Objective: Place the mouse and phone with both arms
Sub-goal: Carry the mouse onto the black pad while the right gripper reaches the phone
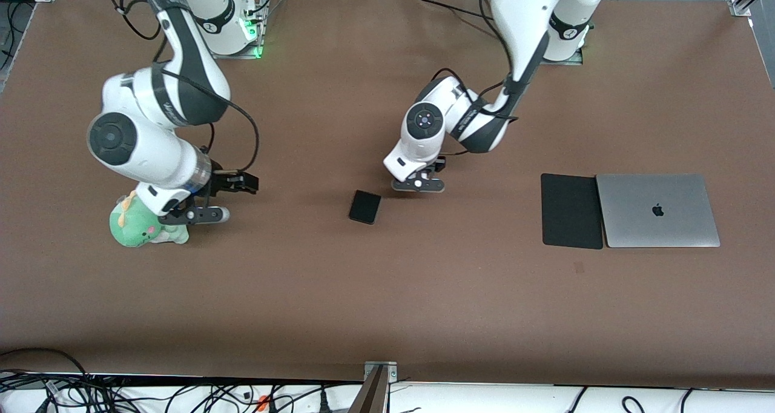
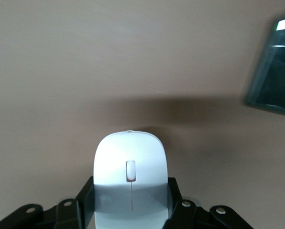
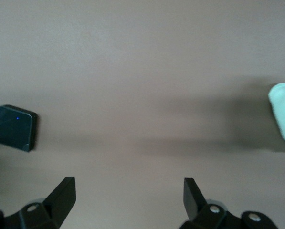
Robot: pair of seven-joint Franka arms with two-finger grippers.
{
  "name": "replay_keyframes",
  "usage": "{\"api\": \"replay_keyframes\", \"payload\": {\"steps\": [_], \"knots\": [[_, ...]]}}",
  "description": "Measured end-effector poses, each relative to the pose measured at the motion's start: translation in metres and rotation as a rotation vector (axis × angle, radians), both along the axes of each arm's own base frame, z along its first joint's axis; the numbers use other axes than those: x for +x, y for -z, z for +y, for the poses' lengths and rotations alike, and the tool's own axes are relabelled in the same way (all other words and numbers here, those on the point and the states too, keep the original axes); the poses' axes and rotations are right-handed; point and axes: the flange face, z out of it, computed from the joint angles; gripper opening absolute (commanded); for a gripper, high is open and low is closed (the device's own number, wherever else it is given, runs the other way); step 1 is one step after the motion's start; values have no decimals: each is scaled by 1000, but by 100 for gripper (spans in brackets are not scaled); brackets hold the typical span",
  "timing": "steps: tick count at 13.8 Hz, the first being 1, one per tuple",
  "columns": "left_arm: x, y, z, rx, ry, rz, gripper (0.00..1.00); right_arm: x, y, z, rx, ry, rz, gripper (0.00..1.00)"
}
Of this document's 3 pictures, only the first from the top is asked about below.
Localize black cable on table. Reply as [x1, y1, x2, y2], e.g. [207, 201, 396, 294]
[417, 0, 500, 23]

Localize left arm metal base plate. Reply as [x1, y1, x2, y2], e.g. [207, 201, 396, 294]
[542, 28, 585, 66]

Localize silver laptop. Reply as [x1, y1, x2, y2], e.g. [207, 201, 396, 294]
[596, 173, 722, 249]

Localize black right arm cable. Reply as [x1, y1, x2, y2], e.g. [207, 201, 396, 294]
[106, 0, 261, 174]

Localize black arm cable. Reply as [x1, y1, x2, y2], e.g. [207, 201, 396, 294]
[430, 0, 521, 156]
[106, 0, 261, 174]

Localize dark camera post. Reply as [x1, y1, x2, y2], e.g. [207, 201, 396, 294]
[350, 365, 388, 413]

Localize green dinosaur plush toy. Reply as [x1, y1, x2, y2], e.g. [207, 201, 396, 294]
[109, 190, 190, 248]

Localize black mouse pad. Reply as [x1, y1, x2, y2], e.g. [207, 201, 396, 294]
[540, 173, 604, 250]

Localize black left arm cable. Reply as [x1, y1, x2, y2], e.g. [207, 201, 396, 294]
[430, 0, 521, 156]

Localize metal table edge bracket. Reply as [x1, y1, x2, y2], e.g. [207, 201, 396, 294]
[364, 361, 398, 382]

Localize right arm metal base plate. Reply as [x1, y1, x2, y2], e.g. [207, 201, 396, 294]
[209, 0, 268, 60]

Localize black phone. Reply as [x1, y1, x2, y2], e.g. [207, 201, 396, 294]
[348, 189, 383, 225]

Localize black looped floor cable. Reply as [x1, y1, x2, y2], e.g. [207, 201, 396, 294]
[0, 348, 94, 401]

